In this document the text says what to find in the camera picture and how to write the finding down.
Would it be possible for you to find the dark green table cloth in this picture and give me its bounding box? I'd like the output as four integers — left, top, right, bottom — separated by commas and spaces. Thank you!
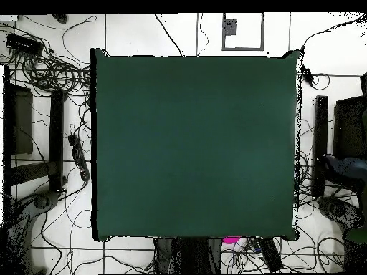
89, 47, 301, 242

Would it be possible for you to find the black power strip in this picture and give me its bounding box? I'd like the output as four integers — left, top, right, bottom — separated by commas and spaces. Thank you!
67, 133, 91, 182
257, 237, 284, 273

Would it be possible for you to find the small grey square plate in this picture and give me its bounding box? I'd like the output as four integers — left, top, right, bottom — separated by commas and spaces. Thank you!
223, 19, 238, 36

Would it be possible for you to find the black upright bar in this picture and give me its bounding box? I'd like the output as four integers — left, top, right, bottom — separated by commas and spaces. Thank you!
312, 95, 329, 198

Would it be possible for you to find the black power adapter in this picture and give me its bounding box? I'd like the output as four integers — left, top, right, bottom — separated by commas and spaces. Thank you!
303, 67, 315, 87

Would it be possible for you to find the black stand leg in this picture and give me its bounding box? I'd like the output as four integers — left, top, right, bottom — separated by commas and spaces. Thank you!
317, 196, 366, 230
5, 190, 59, 273

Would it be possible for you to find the black panel stand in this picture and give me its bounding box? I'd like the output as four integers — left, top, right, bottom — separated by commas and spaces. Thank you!
332, 72, 367, 196

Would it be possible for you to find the black electronics box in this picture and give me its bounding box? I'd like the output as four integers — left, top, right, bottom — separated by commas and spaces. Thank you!
4, 32, 44, 57

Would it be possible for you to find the green round object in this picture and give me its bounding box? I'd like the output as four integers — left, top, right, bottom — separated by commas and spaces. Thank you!
345, 227, 367, 244

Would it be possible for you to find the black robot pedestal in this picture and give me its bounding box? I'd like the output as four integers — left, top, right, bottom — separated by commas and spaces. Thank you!
154, 237, 222, 274

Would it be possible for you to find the long black cable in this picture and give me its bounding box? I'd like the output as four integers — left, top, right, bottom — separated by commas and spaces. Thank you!
154, 13, 184, 57

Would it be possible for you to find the black cable bundle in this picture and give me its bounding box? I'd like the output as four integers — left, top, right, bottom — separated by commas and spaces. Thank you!
293, 114, 345, 273

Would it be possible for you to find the grey square floor frame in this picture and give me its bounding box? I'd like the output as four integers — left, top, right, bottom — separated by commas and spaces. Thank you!
221, 12, 265, 52

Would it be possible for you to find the black metal stand frame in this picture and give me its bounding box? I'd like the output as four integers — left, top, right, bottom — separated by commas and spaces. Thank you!
2, 64, 65, 198

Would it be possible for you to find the black cable tangle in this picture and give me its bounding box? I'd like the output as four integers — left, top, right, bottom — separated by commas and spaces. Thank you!
0, 21, 92, 98

